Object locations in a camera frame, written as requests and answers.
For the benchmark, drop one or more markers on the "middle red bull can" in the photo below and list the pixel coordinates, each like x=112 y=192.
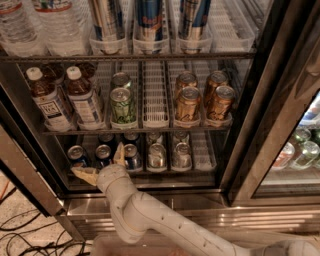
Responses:
x=149 y=24

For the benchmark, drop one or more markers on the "gold can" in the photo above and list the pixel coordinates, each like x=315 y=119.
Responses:
x=187 y=104
x=184 y=79
x=215 y=79
x=221 y=103

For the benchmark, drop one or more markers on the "right water bottle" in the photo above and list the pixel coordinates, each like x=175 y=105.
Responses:
x=62 y=33

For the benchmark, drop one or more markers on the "green can behind glass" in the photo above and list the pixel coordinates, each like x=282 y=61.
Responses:
x=308 y=151

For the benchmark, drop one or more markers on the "left water bottle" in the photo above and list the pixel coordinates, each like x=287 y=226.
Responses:
x=18 y=35

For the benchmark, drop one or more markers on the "silver can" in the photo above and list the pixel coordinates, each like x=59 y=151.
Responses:
x=180 y=137
x=157 y=156
x=182 y=156
x=154 y=137

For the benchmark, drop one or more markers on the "red can behind glass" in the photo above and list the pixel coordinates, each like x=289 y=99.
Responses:
x=284 y=156

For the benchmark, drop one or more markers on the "water bottle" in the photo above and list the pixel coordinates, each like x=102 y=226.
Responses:
x=62 y=33
x=18 y=35

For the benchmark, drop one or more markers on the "left clear plastic bin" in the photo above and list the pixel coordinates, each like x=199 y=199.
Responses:
x=151 y=244

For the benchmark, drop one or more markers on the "back right gold can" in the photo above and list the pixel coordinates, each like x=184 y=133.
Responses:
x=215 y=79

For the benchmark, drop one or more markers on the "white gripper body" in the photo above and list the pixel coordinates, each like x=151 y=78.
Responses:
x=109 y=177

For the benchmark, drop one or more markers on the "clear plastic bin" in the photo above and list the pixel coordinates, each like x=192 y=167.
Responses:
x=151 y=244
x=265 y=243

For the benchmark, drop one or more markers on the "back left gold can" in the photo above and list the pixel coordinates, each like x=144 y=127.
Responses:
x=184 y=79

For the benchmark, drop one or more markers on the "front silver can left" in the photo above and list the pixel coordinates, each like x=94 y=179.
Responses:
x=157 y=156

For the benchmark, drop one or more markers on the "right front tea bottle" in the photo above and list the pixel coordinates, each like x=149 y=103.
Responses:
x=83 y=97

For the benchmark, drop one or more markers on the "right red bull can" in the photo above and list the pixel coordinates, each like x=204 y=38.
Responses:
x=192 y=22

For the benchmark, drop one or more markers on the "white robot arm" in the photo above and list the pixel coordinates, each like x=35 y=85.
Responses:
x=134 y=212

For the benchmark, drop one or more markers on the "left front tea bottle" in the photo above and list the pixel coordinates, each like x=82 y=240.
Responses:
x=50 y=100

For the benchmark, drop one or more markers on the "back silver can right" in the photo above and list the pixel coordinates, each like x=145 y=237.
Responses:
x=180 y=137

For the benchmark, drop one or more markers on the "empty white shelf tray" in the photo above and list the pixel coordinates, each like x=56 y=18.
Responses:
x=155 y=103

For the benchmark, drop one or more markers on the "front green can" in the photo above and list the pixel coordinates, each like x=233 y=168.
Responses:
x=122 y=105

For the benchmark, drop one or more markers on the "right clear plastic bin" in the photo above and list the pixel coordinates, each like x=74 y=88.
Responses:
x=265 y=243

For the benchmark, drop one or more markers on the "open fridge glass door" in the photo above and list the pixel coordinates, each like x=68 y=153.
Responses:
x=31 y=161

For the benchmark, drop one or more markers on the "front right gold can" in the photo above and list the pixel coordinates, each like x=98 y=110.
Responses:
x=221 y=103

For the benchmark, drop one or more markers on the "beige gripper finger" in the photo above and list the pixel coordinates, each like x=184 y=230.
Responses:
x=87 y=174
x=119 y=156

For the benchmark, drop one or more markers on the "front silver can right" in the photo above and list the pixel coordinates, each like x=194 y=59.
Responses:
x=182 y=156

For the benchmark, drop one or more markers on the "pepsi can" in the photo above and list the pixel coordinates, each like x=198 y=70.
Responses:
x=133 y=160
x=78 y=156
x=108 y=139
x=103 y=156
x=132 y=138

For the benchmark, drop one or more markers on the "front left gold can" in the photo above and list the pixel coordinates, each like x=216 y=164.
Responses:
x=187 y=104

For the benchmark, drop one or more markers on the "back green can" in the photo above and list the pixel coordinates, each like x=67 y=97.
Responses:
x=121 y=80

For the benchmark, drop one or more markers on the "back silver can left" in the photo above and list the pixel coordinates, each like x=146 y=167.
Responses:
x=154 y=137

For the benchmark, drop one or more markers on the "tea bottle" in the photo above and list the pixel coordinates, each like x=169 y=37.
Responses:
x=50 y=100
x=83 y=97

